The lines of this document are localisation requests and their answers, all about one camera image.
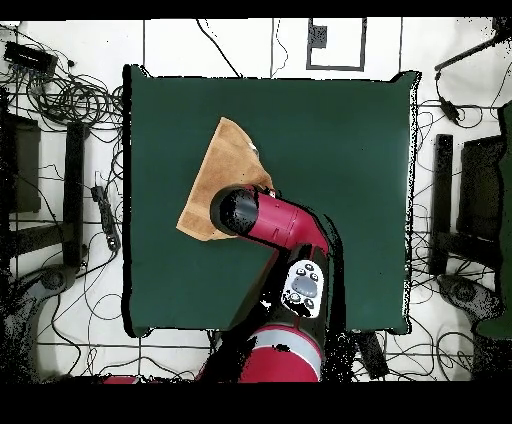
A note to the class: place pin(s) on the tan terry towel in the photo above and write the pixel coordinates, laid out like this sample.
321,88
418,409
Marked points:
228,168

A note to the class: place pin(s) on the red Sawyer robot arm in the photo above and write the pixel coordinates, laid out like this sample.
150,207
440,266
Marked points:
280,224

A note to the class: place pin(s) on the black flat panel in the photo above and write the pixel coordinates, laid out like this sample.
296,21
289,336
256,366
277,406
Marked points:
480,188
24,168

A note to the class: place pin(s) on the dark green table cloth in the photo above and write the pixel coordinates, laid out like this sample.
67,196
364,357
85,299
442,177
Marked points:
340,160

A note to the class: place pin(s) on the dark grey square plate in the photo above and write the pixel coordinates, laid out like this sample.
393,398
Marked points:
318,36

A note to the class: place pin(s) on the black power strip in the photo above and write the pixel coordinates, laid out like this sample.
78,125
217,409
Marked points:
107,220

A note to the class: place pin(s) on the black oblong box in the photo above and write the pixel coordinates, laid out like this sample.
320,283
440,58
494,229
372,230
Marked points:
374,356

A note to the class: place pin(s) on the black power adapter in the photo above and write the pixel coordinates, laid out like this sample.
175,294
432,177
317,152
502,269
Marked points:
450,110

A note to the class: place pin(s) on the black tripod base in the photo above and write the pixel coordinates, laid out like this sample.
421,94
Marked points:
54,278
466,294

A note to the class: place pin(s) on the black pole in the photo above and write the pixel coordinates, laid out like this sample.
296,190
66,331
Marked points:
464,55

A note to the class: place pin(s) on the black electronics box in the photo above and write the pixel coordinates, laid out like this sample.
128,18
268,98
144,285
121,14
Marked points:
30,58

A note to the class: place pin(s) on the black stand frame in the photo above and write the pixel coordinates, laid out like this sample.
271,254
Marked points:
74,192
443,192

